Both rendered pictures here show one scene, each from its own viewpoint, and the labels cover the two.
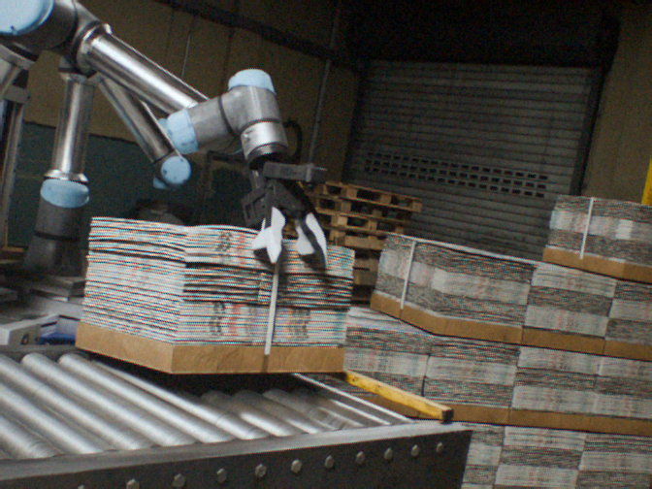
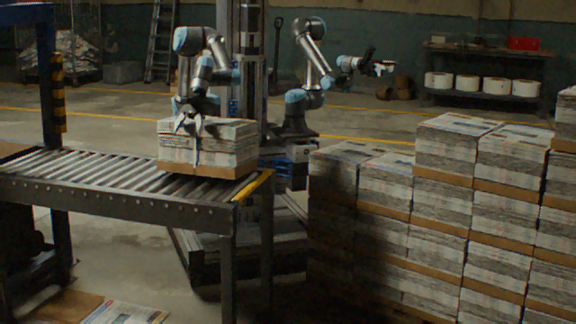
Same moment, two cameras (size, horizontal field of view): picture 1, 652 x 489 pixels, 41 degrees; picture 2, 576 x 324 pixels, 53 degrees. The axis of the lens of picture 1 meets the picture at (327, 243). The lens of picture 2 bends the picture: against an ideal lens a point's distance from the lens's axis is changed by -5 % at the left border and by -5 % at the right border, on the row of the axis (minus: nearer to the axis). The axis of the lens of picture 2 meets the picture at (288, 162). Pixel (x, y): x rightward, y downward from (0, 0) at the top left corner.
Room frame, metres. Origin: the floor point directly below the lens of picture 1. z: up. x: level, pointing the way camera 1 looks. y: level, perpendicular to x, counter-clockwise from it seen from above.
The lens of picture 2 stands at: (0.63, -2.35, 1.64)
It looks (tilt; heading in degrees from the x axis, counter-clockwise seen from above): 16 degrees down; 62
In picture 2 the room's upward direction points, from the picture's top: 1 degrees clockwise
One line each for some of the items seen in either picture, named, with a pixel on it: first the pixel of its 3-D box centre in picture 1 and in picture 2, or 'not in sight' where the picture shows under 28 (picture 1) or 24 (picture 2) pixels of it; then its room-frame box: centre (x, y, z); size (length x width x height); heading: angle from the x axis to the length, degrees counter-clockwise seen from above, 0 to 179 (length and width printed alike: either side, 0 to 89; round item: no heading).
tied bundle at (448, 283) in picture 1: (448, 287); (460, 148); (2.54, -0.37, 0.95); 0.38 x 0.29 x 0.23; 25
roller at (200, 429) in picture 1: (141, 407); (156, 180); (1.31, 0.23, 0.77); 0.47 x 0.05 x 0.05; 46
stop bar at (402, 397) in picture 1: (358, 379); (253, 185); (1.64, -0.11, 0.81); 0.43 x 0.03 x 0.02; 46
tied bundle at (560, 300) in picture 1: (531, 300); (522, 161); (2.66, -0.64, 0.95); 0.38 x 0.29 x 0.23; 23
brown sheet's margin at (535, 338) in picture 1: (526, 328); (520, 180); (2.66, -0.64, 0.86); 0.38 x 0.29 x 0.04; 23
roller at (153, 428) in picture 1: (103, 408); (143, 178); (1.26, 0.27, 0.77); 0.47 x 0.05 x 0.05; 46
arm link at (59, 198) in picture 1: (62, 207); (295, 102); (2.26, 0.69, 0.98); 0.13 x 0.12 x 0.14; 18
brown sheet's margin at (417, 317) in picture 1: (442, 316); (458, 166); (2.54, -0.37, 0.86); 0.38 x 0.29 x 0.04; 25
